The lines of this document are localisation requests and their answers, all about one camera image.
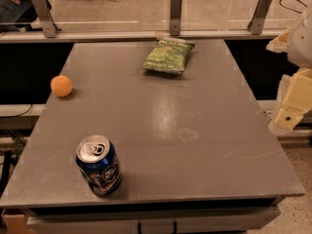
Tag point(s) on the orange fruit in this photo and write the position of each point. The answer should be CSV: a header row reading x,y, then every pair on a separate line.
x,y
61,86

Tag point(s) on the right metal rail bracket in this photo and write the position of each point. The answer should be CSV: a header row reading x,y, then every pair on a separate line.
x,y
256,24

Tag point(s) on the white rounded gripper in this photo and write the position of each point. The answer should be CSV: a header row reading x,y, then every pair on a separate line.
x,y
302,43

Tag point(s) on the metal rail bracket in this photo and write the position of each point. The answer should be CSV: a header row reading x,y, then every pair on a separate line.
x,y
47,23
175,17
256,24

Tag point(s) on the left metal rail bracket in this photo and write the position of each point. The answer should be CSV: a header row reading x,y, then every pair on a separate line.
x,y
47,23

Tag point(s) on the metal guard rail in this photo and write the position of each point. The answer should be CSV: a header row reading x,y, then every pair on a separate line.
x,y
100,36

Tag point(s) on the cardboard box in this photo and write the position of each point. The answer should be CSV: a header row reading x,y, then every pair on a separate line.
x,y
16,222

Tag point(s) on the green chip bag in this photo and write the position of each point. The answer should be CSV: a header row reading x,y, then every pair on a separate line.
x,y
169,56

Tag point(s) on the blue pepsi can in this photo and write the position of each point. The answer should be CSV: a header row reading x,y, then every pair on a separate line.
x,y
98,163

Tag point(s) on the middle metal rail bracket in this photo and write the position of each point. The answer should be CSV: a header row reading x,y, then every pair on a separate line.
x,y
175,17

